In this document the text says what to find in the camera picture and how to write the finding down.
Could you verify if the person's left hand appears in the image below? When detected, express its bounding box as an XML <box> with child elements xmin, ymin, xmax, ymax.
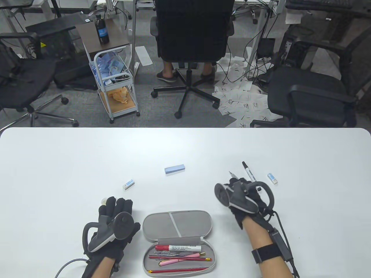
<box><xmin>85</xmin><ymin>197</ymin><xmax>141</xmax><ymax>263</ymax></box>

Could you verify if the person's right hand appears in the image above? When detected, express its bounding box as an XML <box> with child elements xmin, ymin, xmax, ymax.
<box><xmin>228</xmin><ymin>177</ymin><xmax>270</xmax><ymax>231</ymax></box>

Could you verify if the white printed zippered pencil case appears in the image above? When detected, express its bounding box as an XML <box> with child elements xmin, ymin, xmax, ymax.
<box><xmin>142</xmin><ymin>211</ymin><xmax>216</xmax><ymax>275</ymax></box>

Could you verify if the red pencil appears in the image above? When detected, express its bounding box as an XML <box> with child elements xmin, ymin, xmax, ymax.
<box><xmin>149</xmin><ymin>255</ymin><xmax>210</xmax><ymax>261</ymax></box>
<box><xmin>147</xmin><ymin>267</ymin><xmax>209</xmax><ymax>274</ymax></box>

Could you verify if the pale blue rectangular block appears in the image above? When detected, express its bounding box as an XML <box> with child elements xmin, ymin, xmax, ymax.
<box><xmin>164</xmin><ymin>164</ymin><xmax>186</xmax><ymax>175</ymax></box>

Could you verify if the red capped white marker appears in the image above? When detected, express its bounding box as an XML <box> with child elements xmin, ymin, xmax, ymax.
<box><xmin>155</xmin><ymin>245</ymin><xmax>202</xmax><ymax>252</ymax></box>

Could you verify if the pink pen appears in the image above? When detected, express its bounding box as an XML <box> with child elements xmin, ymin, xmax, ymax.
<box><xmin>159</xmin><ymin>253</ymin><xmax>206</xmax><ymax>266</ymax></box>

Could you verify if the person's left forearm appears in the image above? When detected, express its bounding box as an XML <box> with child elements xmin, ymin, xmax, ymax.
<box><xmin>83</xmin><ymin>256</ymin><xmax>116</xmax><ymax>278</ymax></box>

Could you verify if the person's right forearm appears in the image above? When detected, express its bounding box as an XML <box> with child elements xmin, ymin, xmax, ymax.
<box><xmin>242</xmin><ymin>214</ymin><xmax>293</xmax><ymax>278</ymax></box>

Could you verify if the grey black hand controller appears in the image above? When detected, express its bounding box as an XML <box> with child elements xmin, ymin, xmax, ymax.
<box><xmin>83</xmin><ymin>212</ymin><xmax>135</xmax><ymax>253</ymax></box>
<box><xmin>214</xmin><ymin>181</ymin><xmax>275</xmax><ymax>215</ymax></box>

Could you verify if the black capped white marker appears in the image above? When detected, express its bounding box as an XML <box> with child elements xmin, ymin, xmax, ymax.
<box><xmin>242</xmin><ymin>161</ymin><xmax>262</xmax><ymax>191</ymax></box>

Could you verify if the white rolling cart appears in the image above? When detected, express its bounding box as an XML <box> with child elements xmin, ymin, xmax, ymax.
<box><xmin>89</xmin><ymin>46</ymin><xmax>141</xmax><ymax>124</ymax></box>

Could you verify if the orange cloth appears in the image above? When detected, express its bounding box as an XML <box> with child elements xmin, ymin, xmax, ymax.
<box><xmin>108</xmin><ymin>87</ymin><xmax>130</xmax><ymax>104</ymax></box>

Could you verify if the pile of white papers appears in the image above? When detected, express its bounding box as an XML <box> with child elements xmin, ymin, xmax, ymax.
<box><xmin>212</xmin><ymin>54</ymin><xmax>283</xmax><ymax>128</ymax></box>

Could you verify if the heap of blue packets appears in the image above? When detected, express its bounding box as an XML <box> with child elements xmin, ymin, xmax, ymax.
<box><xmin>90</xmin><ymin>53</ymin><xmax>129</xmax><ymax>84</ymax></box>

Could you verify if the black mesh office chair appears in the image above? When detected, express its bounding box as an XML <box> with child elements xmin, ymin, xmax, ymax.
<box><xmin>250</xmin><ymin>25</ymin><xmax>371</xmax><ymax>128</ymax></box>

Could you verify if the white paper strip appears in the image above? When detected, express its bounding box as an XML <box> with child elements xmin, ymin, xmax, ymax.
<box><xmin>135</xmin><ymin>46</ymin><xmax>153</xmax><ymax>66</ymax></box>

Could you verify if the black chrome-base office chair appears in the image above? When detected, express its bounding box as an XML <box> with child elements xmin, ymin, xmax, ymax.
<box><xmin>0</xmin><ymin>32</ymin><xmax>79</xmax><ymax>128</ymax></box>

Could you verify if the black box on floor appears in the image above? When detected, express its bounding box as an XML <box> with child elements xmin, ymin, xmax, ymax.
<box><xmin>257</xmin><ymin>38</ymin><xmax>276</xmax><ymax>57</ymax></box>

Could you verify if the brown side table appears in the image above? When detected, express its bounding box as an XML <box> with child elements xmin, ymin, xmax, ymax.
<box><xmin>76</xmin><ymin>18</ymin><xmax>131</xmax><ymax>61</ymax></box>

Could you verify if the dark bottle blue label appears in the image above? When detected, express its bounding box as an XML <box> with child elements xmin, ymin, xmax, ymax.
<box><xmin>94</xmin><ymin>14</ymin><xmax>110</xmax><ymax>45</ymax></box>

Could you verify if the white desk leg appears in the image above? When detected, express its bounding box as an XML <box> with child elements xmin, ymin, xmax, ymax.
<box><xmin>132</xmin><ymin>0</ymin><xmax>140</xmax><ymax>76</ymax></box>

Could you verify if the black high-back office chair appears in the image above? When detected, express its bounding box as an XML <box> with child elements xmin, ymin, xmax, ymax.
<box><xmin>150</xmin><ymin>0</ymin><xmax>236</xmax><ymax>119</ymax></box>

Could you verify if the black desk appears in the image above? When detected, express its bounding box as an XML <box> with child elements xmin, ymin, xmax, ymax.
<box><xmin>26</xmin><ymin>12</ymin><xmax>97</xmax><ymax>90</ymax></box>

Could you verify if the black stand pole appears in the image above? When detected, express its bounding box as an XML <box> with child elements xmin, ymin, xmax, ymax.
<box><xmin>50</xmin><ymin>0</ymin><xmax>62</xmax><ymax>18</ymax></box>

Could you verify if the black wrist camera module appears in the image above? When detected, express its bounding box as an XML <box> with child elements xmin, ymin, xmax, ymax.
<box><xmin>251</xmin><ymin>227</ymin><xmax>294</xmax><ymax>264</ymax></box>

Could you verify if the black thin cable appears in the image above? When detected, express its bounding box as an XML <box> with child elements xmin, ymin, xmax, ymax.
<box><xmin>261</xmin><ymin>208</ymin><xmax>300</xmax><ymax>278</ymax></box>

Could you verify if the grey braided cable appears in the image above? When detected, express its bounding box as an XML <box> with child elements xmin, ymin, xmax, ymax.
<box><xmin>54</xmin><ymin>259</ymin><xmax>89</xmax><ymax>278</ymax></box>

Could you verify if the tangle of black cables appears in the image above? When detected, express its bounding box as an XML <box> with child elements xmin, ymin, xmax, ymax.
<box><xmin>216</xmin><ymin>0</ymin><xmax>279</xmax><ymax>84</ymax></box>

